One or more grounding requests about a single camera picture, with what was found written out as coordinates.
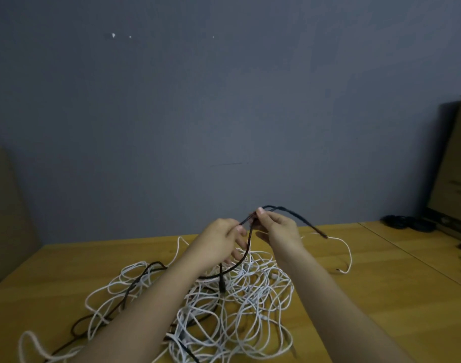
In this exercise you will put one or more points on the person's left forearm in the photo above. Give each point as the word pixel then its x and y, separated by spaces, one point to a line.
pixel 140 321

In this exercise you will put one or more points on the person's left hand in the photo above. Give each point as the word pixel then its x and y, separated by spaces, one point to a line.
pixel 215 244

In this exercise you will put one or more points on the person's right forearm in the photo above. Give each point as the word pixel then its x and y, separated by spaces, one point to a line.
pixel 336 313

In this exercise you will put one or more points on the person's right hand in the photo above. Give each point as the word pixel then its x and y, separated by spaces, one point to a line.
pixel 280 232

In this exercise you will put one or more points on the plain brown cardboard box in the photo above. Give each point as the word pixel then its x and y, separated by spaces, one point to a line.
pixel 9 215

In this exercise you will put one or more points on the cardboard box with black print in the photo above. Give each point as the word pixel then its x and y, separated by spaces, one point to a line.
pixel 454 170

